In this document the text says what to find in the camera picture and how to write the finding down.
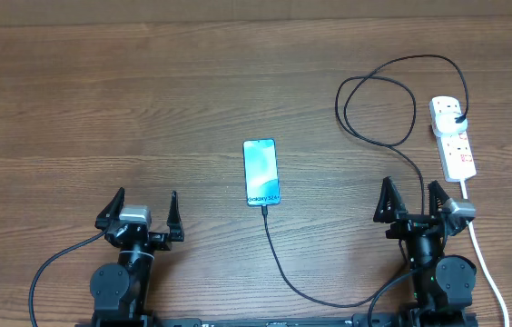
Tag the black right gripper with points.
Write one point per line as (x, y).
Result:
(405, 223)

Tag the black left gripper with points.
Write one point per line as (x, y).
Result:
(162, 242)

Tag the blue Samsung Galaxy smartphone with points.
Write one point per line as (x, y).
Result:
(261, 172)

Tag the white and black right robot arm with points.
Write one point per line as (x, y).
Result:
(442, 284)

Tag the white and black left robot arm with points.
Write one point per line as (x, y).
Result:
(120, 289)

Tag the white charger plug adapter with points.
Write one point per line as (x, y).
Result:
(444, 123)

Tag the white power strip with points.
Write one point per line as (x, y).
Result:
(454, 151)

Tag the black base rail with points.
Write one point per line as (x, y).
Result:
(356, 320)

